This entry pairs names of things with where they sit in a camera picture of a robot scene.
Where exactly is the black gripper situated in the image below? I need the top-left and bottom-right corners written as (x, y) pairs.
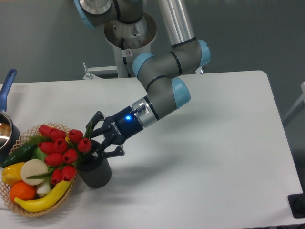
top-left (85, 106), bottom-right (143, 158)

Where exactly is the red tulip bouquet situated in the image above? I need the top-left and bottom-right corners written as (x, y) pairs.
top-left (26, 122), bottom-right (92, 185)

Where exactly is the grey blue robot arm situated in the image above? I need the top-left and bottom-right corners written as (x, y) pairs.
top-left (74, 0), bottom-right (211, 158)

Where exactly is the dark grey ribbed vase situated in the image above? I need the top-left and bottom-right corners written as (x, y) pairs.
top-left (76, 153), bottom-right (112, 188)

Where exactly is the woven wicker basket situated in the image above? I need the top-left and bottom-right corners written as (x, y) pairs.
top-left (0, 125), bottom-right (76, 217)

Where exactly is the beige round disc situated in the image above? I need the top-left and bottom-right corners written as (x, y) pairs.
top-left (20, 159), bottom-right (48, 186)

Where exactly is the green bok choy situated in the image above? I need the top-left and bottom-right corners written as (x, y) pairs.
top-left (31, 147), bottom-right (52, 198)

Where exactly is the green cucumber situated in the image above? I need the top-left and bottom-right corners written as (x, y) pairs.
top-left (0, 136), bottom-right (44, 168)

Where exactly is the yellow banana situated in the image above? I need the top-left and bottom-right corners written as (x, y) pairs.
top-left (14, 179), bottom-right (75, 213)

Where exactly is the orange fruit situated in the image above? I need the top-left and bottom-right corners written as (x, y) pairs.
top-left (10, 181), bottom-right (36, 203)

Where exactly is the yellow bell pepper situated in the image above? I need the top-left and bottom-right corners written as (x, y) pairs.
top-left (1, 162), bottom-right (25, 186)

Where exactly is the black device at edge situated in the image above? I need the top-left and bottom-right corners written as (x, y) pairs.
top-left (288, 193), bottom-right (305, 219)

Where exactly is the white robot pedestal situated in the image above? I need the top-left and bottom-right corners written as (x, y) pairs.
top-left (82, 13), bottom-right (158, 81)

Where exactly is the blue handled saucepan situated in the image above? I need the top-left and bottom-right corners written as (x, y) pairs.
top-left (0, 69), bottom-right (20, 163)

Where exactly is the white frame at right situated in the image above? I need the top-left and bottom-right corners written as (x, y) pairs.
top-left (282, 82), bottom-right (305, 128)

